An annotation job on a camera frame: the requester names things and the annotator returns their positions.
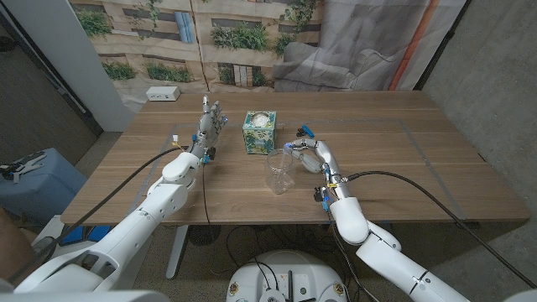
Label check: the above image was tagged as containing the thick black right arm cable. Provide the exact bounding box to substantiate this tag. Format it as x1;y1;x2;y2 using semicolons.
345;169;537;290

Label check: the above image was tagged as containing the white power strip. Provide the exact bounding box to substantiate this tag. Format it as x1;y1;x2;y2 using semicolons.
145;86;181;102

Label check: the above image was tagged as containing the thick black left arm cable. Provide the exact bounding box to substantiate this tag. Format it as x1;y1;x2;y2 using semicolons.
7;145;190;286

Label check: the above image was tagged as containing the clear plastic cup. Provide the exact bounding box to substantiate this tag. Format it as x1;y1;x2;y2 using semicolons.
263;148;296;195

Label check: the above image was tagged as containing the grey hand-held gripper tool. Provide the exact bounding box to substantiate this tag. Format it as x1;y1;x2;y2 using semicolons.
0;149;48;185

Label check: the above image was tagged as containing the blue-grey storage case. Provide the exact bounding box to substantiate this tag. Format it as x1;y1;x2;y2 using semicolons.
0;147;88;227

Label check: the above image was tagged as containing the black floor cable tangle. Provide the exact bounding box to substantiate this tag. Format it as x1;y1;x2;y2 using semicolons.
225;224;336;278

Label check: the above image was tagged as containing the grey foot pedal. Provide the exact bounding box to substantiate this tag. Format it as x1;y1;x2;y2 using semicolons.
32;237;56;257

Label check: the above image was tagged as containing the thin black left wrist cable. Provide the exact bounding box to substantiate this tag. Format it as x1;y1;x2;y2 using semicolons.
201;163;213;230

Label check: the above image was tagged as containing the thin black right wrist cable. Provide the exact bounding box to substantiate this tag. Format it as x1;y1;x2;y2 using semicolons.
326;209;370;302

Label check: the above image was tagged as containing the grey floor cable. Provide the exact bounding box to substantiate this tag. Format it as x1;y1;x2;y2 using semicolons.
330;224;371;302

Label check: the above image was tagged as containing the grey metal table leg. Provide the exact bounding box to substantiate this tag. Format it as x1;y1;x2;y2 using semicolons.
165;225;190;281

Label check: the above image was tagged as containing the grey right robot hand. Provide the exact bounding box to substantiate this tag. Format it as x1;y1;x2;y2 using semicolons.
284;138;352;202

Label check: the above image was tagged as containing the clear plastic pipette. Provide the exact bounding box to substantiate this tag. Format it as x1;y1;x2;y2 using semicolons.
276;146;295;188

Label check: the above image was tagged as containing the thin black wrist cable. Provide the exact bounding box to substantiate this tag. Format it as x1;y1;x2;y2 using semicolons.
201;163;213;230
326;209;370;302

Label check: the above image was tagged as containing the white floor platform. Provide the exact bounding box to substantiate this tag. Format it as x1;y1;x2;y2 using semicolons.
31;215;85;257

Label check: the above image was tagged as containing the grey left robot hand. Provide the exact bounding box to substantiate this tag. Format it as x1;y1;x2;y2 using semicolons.
187;95;229;165

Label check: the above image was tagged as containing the white robot torso base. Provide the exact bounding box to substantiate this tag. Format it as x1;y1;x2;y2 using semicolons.
225;249;349;302

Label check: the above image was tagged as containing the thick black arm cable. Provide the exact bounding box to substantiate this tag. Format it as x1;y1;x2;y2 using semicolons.
345;169;537;290
7;145;190;286

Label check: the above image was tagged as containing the blue flat panel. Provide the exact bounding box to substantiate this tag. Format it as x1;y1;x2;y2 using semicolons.
60;225;112;247

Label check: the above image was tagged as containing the printed fabric backdrop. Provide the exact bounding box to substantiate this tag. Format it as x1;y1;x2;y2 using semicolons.
69;0;468;113

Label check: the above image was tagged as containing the black round perforated disc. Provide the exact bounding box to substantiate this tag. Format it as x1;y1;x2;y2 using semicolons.
187;225;222;247

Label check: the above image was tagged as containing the teal floral tissue box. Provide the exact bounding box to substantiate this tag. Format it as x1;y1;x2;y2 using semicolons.
242;110;278;155

